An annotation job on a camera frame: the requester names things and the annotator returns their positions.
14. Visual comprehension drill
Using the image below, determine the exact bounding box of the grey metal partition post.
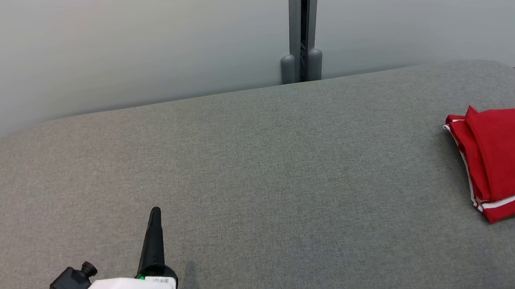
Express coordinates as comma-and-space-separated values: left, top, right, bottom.
275, 0, 328, 85

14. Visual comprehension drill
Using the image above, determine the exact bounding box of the red shirt with white collar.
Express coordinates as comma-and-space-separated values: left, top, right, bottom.
442, 102, 515, 227

